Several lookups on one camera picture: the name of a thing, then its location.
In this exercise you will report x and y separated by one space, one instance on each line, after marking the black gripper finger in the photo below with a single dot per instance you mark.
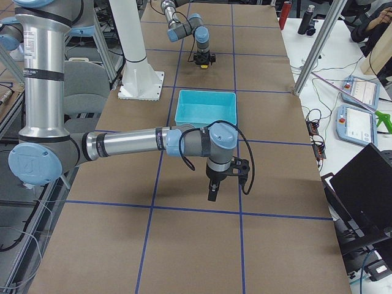
213 190

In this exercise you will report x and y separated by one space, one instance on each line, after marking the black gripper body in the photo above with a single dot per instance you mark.
215 176
202 57

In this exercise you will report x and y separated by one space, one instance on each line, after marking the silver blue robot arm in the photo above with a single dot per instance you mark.
47 149
192 26

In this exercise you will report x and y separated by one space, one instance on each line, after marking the teal plastic bin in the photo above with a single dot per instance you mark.
200 108

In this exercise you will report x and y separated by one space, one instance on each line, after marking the red cylinder bottle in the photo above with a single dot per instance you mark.
285 10

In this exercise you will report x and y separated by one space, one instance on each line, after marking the orange electronics board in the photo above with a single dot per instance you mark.
317 141

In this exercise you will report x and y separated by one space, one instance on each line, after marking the black bottle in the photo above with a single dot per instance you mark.
306 19

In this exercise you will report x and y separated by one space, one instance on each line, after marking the grey office chair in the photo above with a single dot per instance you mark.
86 90

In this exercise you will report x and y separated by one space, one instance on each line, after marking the black laptop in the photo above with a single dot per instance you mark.
363 186

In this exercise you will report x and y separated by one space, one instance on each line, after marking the near teach pendant tablet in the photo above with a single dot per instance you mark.
356 126

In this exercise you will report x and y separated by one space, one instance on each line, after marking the teach pendant tablet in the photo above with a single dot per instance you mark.
368 92
356 126

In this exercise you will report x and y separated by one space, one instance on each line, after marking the seated person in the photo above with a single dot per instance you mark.
372 29

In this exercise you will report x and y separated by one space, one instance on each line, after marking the far teach pendant tablet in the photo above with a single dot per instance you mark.
368 92

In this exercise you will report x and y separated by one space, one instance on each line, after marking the metal rod grabber tool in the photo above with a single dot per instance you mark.
382 117

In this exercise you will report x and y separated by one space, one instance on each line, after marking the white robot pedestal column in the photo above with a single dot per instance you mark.
139 80

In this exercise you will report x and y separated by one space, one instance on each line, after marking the aluminium frame post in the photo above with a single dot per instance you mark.
320 41

